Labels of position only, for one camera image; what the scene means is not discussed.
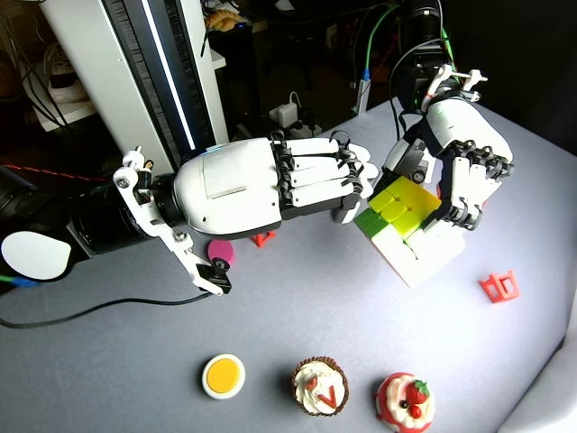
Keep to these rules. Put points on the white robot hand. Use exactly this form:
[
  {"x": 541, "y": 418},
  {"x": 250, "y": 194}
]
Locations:
[
  {"x": 234, "y": 185},
  {"x": 464, "y": 131}
]

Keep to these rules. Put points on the multicoloured puzzle cube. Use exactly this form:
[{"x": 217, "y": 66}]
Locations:
[{"x": 405, "y": 252}]

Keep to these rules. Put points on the pink round disc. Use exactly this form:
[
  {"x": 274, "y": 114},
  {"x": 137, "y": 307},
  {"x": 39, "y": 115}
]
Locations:
[{"x": 222, "y": 253}]

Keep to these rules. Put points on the white power adapter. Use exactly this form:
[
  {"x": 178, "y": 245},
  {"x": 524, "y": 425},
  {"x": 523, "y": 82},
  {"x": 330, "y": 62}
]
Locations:
[{"x": 285, "y": 113}]

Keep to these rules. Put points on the white power strip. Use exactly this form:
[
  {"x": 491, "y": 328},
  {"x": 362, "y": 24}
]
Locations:
[{"x": 308, "y": 130}]

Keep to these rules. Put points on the grey table cloth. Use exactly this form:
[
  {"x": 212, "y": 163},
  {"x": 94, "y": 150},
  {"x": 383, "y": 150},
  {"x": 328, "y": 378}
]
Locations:
[{"x": 315, "y": 315}]

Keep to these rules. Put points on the brown bread toy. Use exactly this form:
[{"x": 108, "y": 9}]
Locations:
[{"x": 223, "y": 20}]

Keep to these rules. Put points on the yellow disc with white rim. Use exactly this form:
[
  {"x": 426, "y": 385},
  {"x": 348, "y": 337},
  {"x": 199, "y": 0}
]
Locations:
[{"x": 223, "y": 376}]

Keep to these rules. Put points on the white column with black strips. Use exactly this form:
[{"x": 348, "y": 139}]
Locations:
[{"x": 90, "y": 54}]

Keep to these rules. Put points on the white shoe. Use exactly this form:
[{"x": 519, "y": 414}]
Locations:
[{"x": 63, "y": 76}]

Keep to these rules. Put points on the brown cupcake toy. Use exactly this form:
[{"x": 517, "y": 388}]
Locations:
[{"x": 320, "y": 385}]

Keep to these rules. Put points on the red strawberry cake toy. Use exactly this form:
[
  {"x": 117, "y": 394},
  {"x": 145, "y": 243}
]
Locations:
[{"x": 405, "y": 401}]

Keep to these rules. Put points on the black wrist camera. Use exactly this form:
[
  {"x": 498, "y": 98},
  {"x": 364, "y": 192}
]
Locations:
[
  {"x": 419, "y": 173},
  {"x": 216, "y": 273}
]

